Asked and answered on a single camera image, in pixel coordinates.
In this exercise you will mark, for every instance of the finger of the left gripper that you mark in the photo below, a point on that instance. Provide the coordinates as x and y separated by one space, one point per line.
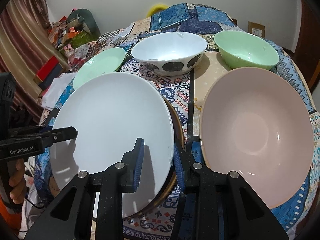
62 134

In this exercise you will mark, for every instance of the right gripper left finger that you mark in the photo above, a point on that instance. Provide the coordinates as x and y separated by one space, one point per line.
70 214

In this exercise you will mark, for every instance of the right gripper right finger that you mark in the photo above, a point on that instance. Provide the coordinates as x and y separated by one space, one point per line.
225 206

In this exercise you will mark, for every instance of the white plate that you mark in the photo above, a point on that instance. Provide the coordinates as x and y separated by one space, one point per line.
110 113

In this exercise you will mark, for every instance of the dark purple plate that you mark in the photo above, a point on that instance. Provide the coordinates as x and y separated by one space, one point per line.
171 180

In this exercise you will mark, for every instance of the mint green plate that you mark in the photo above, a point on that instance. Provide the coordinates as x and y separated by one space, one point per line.
105 62

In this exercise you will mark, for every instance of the pink bowl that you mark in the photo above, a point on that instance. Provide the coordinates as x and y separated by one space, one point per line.
255 123

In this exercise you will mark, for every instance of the white bowl black spots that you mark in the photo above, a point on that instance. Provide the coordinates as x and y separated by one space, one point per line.
170 54

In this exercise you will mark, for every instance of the green bowl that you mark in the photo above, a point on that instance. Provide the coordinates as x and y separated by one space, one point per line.
241 49

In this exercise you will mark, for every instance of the person left hand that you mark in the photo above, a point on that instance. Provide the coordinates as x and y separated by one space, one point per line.
18 183

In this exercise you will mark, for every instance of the white folded cloth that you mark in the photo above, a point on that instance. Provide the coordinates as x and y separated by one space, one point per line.
55 90

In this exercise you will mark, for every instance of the red box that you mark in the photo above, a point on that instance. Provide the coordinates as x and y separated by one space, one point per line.
45 70

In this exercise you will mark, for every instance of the pink rabbit toy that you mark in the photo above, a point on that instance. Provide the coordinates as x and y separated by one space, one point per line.
69 53

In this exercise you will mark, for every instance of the green box with clutter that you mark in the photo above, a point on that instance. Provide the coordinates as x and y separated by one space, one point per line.
60 35

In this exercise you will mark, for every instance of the striped brown curtain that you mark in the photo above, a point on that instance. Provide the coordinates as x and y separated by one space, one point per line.
25 48

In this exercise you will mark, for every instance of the patchwork tablecloth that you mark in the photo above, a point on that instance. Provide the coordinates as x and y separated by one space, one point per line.
205 21

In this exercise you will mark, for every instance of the grey neck pillow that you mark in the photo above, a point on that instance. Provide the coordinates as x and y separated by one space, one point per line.
82 19

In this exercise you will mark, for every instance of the yellow foam arch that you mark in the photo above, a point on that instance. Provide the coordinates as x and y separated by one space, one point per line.
156 9

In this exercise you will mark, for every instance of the wooden wardrobe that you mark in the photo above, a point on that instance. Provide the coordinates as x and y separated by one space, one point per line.
307 50

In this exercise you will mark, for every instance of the cardboard box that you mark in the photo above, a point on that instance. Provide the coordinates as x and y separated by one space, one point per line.
256 29

